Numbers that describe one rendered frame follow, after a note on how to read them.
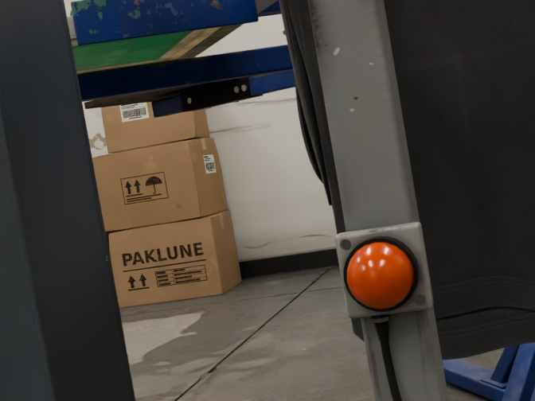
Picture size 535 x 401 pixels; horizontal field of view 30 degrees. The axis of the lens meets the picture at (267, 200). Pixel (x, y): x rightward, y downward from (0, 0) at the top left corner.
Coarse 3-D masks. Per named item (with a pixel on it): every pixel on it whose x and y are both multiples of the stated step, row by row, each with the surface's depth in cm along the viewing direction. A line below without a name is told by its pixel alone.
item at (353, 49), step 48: (336, 0) 58; (336, 48) 58; (384, 48) 57; (336, 96) 58; (384, 96) 57; (336, 144) 58; (384, 144) 58; (384, 192) 58; (336, 240) 58; (432, 336) 59; (384, 384) 59; (432, 384) 58
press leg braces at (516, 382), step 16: (512, 352) 239; (528, 352) 201; (496, 368) 249; (512, 368) 201; (528, 368) 199; (496, 384) 247; (512, 384) 199; (528, 384) 198; (512, 400) 196; (528, 400) 197
